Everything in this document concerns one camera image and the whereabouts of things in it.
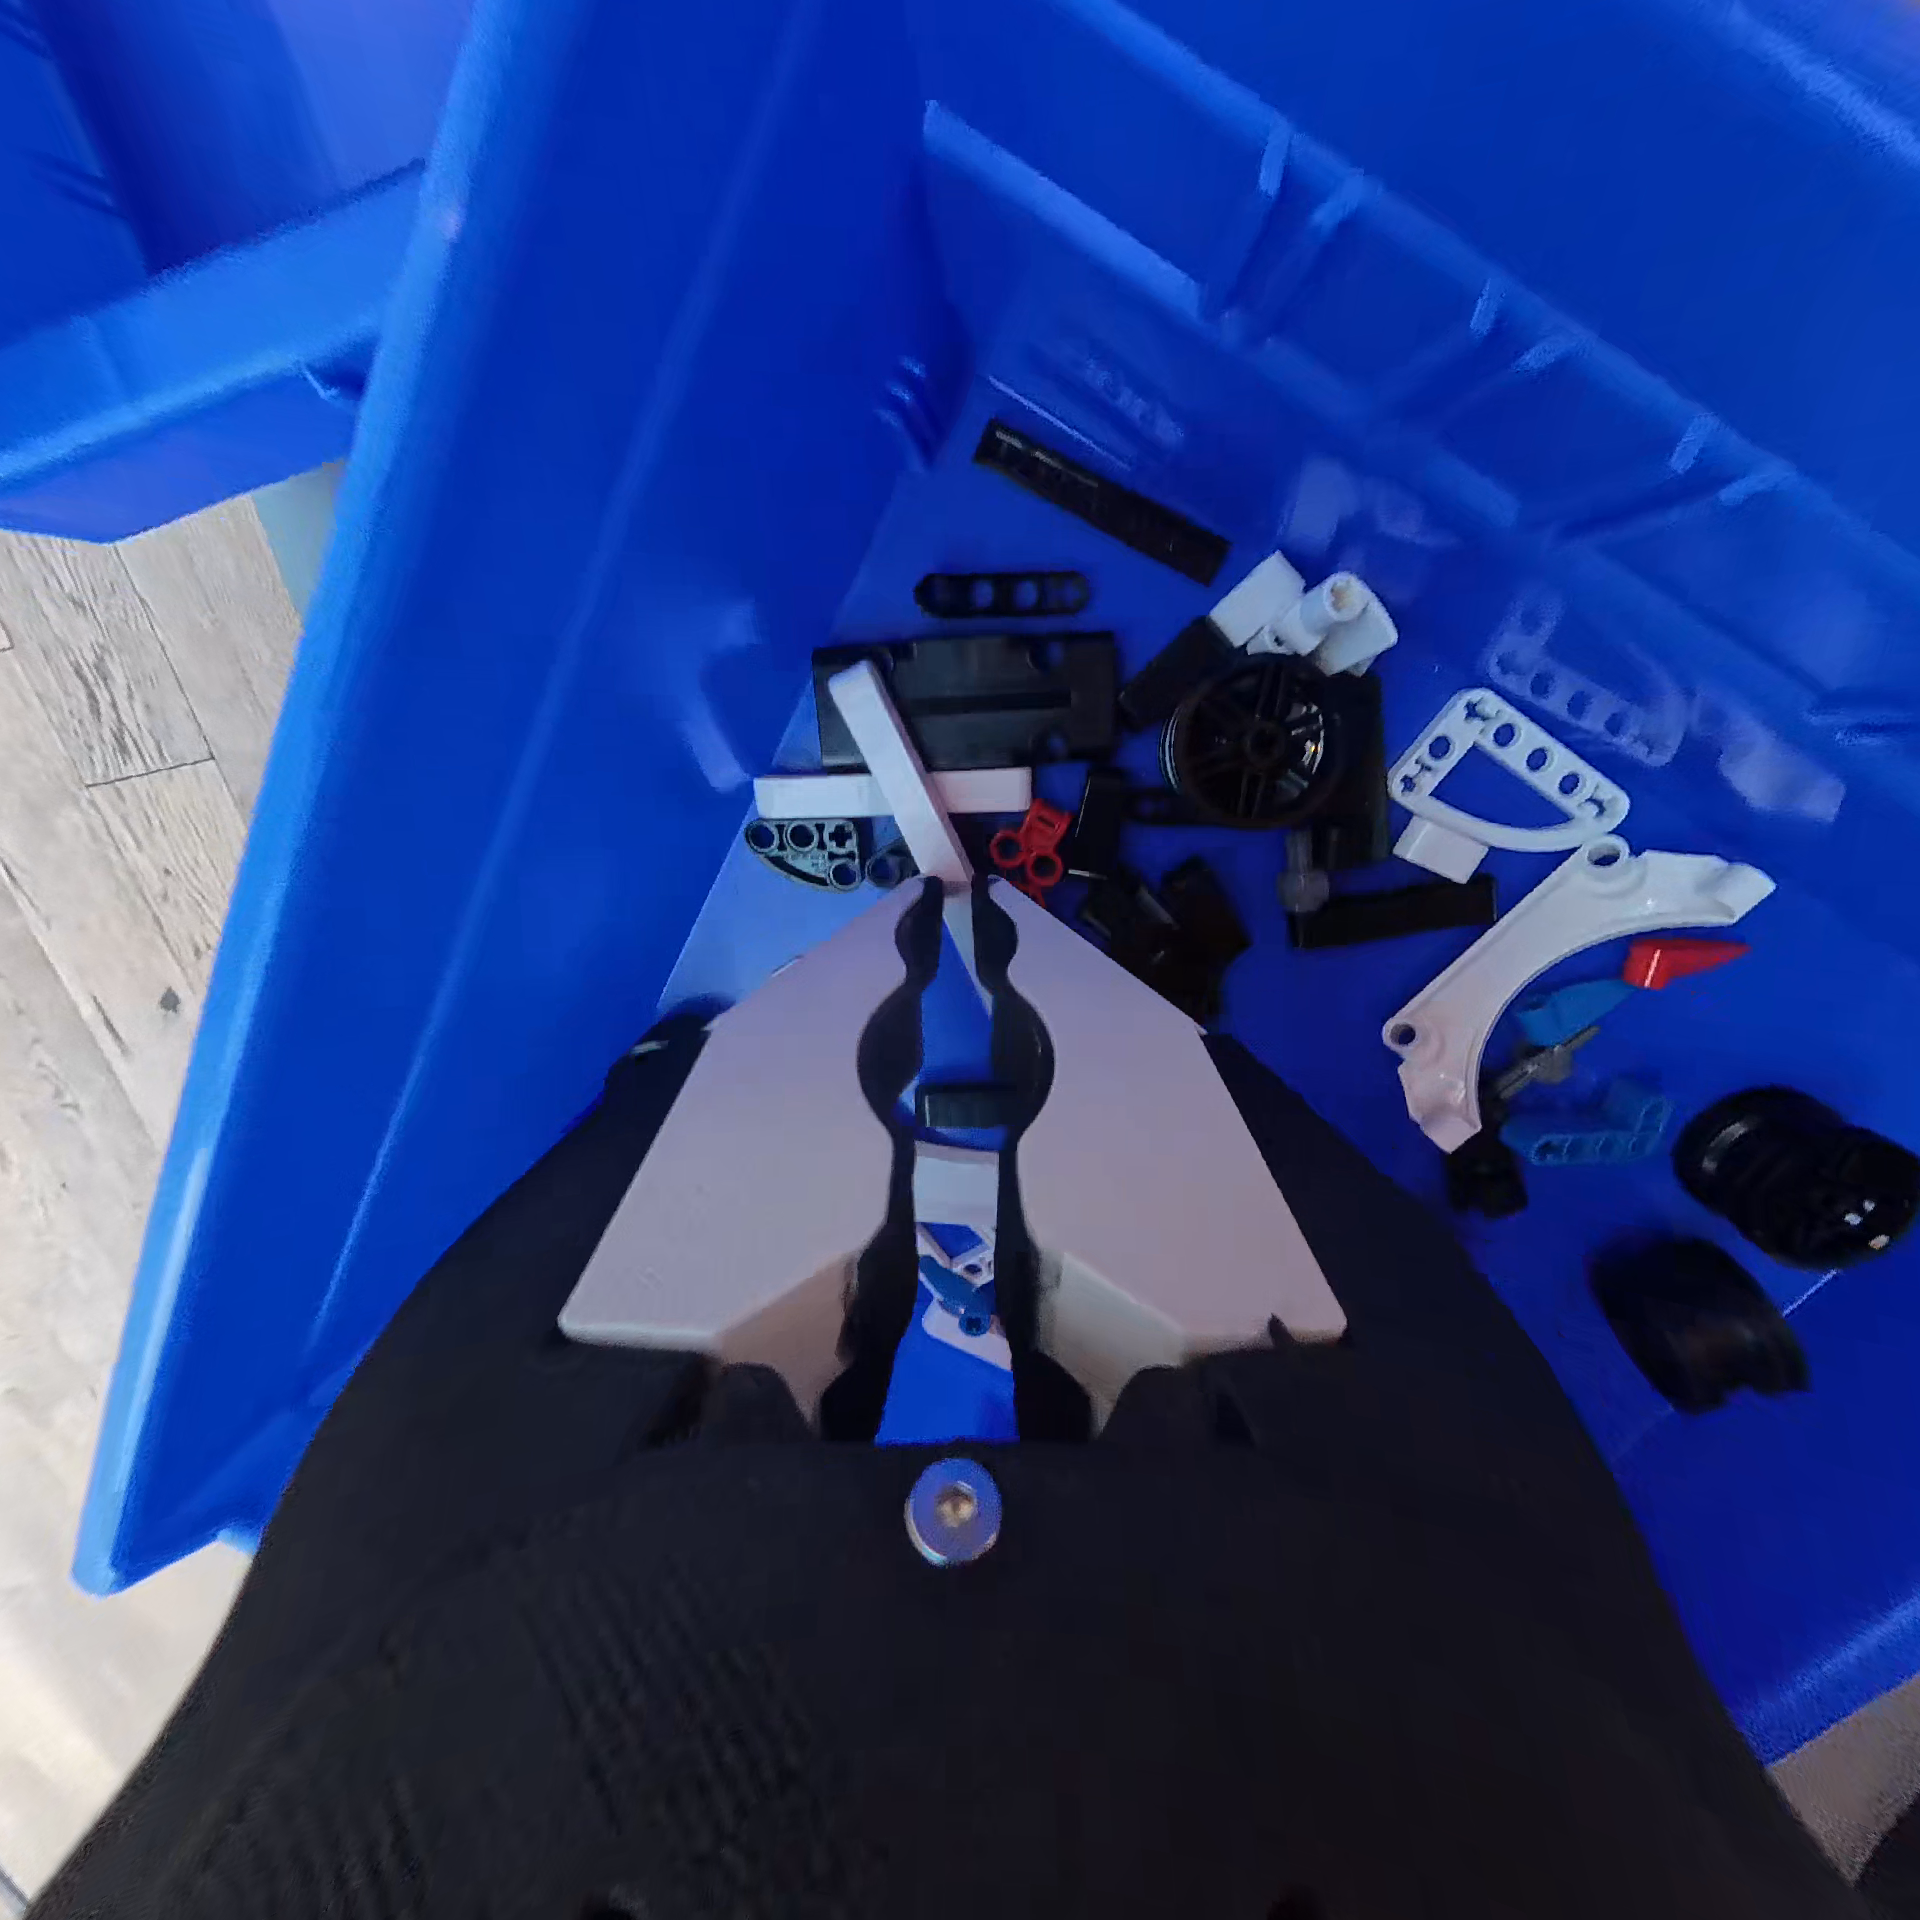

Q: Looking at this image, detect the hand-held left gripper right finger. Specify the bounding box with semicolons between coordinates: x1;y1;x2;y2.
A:
969;879;1351;1437

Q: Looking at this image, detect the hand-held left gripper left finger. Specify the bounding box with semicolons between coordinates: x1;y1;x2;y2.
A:
556;879;945;1437

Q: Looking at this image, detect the short white tile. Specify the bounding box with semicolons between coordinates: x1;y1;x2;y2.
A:
828;662;1001;1023

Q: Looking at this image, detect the large blue storage bin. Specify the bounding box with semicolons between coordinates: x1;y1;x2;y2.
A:
0;0;471;544
70;0;1920;1770

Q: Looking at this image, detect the black pointed panel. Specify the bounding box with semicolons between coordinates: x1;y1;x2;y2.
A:
1078;858;1256;1026

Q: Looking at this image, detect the black half-round liftarm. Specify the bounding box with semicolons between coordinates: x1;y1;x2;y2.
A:
743;815;875;895

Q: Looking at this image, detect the black straight beam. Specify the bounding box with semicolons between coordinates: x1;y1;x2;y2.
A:
1287;874;1500;951

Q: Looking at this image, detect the grey axle connector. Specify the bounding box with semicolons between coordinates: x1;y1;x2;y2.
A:
1483;1031;1599;1107

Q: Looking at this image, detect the white wheel arch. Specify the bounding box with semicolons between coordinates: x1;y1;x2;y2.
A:
1380;838;1777;1154

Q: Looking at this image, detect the blue angled beam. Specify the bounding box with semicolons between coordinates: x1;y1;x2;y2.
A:
1497;1079;1676;1166

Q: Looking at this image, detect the white beam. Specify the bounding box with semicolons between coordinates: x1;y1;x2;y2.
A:
752;766;1037;820

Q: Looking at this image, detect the blue pointed piece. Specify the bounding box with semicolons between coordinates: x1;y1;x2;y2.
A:
1513;980;1632;1053

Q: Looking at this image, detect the small black tile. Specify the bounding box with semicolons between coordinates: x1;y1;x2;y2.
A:
1115;615;1247;731

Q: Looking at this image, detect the black flat panel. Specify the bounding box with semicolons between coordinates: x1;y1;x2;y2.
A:
813;629;1124;778

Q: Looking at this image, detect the red pointed piece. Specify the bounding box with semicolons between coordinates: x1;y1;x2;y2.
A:
1621;934;1750;991

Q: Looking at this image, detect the thin black liftarm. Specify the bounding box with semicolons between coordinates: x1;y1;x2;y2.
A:
911;567;1094;622

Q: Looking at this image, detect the black wheel hub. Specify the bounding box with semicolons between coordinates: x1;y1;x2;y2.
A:
1670;1086;1920;1271

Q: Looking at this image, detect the long black plate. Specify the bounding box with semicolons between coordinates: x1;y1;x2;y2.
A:
973;419;1232;588

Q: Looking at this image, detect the white curved frame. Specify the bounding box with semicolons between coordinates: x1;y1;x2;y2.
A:
1385;686;1633;858

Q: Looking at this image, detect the white bracket connector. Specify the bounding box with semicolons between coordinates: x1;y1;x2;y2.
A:
1296;572;1400;679

